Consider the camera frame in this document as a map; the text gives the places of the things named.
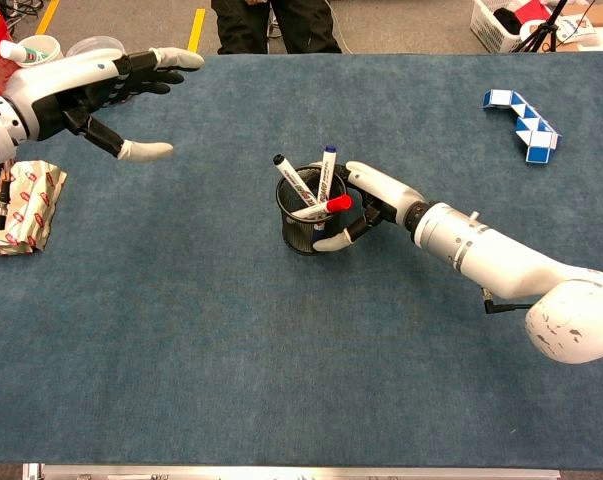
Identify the gold red-printed snack packet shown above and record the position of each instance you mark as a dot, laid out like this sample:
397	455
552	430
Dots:
31	210

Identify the black tripod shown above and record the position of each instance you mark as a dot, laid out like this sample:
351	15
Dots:
543	30

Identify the black item in basket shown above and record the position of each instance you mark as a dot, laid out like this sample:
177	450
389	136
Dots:
506	20

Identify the black-capped whiteboard marker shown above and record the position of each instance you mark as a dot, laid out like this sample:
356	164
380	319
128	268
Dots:
293	177

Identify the clear jar of clips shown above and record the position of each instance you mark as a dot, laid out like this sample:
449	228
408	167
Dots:
96	44

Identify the person in black trousers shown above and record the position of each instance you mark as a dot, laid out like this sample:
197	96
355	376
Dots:
306	30

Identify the blue white snake puzzle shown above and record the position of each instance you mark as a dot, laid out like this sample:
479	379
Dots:
538	150

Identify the blue-capped whiteboard marker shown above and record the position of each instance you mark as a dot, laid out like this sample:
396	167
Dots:
327	172

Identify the white green toothpaste tube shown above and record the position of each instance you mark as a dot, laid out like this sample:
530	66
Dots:
11	49

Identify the red item in basket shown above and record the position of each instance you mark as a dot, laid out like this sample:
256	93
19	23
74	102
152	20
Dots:
531	10

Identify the black mesh pen cup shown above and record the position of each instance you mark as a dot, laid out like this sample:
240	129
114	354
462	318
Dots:
296	235

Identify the red-capped whiteboard marker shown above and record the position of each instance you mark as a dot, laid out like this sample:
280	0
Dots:
338	203

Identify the aluminium table edge rail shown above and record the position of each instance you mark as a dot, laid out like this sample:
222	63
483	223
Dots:
281	472

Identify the blue felt table cloth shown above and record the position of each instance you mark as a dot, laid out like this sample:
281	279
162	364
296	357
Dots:
231	375

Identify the short yellow floor tape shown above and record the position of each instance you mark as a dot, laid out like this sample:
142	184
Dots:
196	30

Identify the white paper cup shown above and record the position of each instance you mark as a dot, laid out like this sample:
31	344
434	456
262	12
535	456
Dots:
48	47

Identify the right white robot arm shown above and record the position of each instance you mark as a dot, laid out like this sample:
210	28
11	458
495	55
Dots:
506	270

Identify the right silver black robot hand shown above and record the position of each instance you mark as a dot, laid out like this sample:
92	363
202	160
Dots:
386	192

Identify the white plastic basket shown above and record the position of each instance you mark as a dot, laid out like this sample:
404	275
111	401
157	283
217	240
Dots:
486	25

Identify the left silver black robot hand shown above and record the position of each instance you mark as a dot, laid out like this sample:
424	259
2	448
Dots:
56	85

